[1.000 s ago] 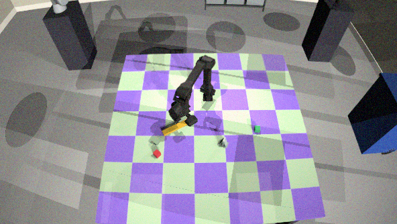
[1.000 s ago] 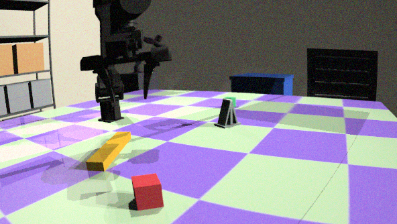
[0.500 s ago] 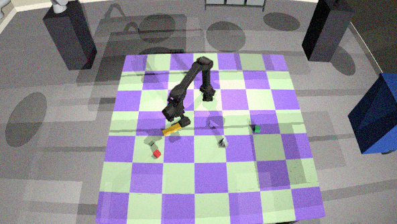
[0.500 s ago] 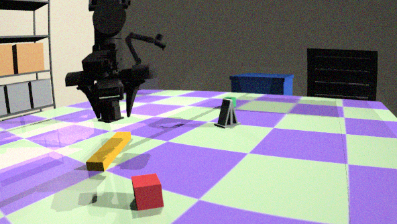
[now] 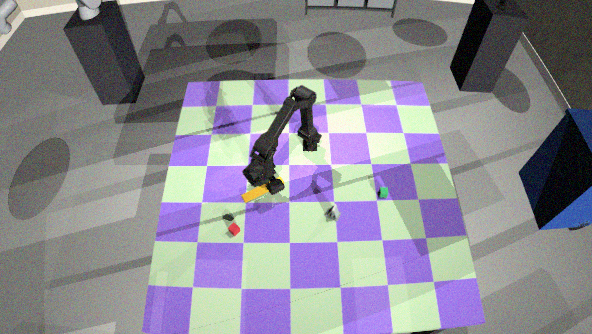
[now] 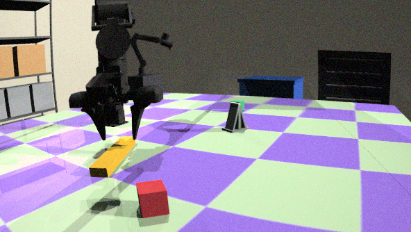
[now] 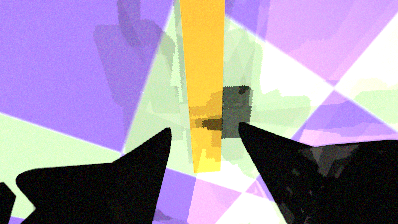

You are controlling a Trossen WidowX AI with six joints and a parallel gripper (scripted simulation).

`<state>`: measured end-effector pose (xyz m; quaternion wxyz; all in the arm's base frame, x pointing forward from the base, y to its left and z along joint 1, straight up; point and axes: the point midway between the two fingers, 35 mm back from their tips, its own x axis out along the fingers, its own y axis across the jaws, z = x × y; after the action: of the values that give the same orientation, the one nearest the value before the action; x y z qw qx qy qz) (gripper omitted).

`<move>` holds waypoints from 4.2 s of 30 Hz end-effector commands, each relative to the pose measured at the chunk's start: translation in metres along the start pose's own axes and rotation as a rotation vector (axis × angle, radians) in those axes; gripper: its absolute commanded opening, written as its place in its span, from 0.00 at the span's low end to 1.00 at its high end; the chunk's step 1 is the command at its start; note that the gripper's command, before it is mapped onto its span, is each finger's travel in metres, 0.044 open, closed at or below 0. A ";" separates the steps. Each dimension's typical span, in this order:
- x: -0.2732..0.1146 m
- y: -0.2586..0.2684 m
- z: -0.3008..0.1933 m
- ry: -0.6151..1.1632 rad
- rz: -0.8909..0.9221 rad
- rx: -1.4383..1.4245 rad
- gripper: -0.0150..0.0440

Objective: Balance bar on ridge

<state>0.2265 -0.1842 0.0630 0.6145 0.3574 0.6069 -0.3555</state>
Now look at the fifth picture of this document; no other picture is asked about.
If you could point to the red cube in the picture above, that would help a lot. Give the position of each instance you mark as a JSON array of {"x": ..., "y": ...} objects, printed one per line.
[{"x": 233, "y": 229}]

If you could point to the yellow bar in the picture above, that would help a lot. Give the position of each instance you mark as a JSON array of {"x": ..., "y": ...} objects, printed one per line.
[{"x": 257, "y": 192}]

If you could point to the green rectangular block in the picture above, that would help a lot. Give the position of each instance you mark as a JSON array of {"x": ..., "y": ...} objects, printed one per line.
[{"x": 383, "y": 192}]

